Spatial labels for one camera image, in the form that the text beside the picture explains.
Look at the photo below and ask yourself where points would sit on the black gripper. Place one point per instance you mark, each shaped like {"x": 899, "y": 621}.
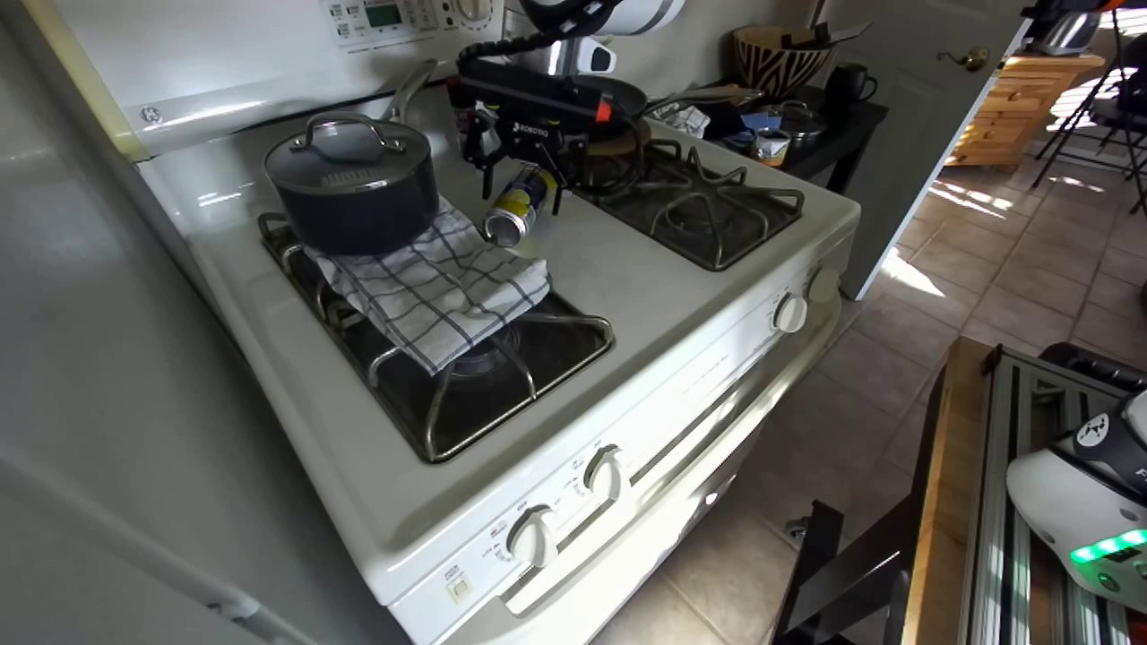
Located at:
{"x": 541, "y": 110}

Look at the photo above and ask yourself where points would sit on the yellow blue drink can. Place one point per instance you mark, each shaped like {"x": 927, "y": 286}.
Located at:
{"x": 520, "y": 206}

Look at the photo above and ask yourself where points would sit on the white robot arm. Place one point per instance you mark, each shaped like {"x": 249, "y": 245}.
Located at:
{"x": 622, "y": 14}

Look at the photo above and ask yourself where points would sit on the white blue checked tea towel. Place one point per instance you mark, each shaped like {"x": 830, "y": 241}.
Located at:
{"x": 444, "y": 290}

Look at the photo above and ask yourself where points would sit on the white gas stove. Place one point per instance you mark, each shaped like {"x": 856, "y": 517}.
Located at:
{"x": 669, "y": 299}

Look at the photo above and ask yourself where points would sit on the white stove knob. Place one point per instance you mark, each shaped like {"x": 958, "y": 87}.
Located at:
{"x": 603, "y": 472}
{"x": 790, "y": 312}
{"x": 528, "y": 534}

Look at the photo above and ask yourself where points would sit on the black cooking pot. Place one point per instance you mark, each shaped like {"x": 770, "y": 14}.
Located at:
{"x": 362, "y": 201}

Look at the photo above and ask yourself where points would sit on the glass pot lid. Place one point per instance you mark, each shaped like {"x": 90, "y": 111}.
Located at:
{"x": 346, "y": 136}

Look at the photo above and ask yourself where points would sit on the woven patterned basket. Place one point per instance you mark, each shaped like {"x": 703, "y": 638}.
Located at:
{"x": 779, "y": 60}

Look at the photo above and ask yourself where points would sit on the dark cluttered side table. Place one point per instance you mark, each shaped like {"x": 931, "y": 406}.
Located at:
{"x": 837, "y": 136}

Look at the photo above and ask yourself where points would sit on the black mug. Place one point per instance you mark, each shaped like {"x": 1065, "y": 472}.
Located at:
{"x": 851, "y": 83}

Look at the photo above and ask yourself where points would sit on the white door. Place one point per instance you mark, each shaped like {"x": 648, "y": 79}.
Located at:
{"x": 935, "y": 146}

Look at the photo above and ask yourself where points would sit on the brass door knob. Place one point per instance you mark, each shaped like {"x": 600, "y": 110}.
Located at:
{"x": 970, "y": 60}

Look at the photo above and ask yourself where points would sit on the wooden table with metal rails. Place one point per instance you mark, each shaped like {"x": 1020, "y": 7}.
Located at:
{"x": 951, "y": 503}

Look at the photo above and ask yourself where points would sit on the black tripod stand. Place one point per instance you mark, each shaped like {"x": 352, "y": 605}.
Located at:
{"x": 1107, "y": 110}

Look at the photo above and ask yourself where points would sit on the white device with green light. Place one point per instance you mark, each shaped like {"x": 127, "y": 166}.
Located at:
{"x": 1077, "y": 503}

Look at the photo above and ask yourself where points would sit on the black metal frame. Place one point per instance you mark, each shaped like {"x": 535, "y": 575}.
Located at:
{"x": 826, "y": 575}

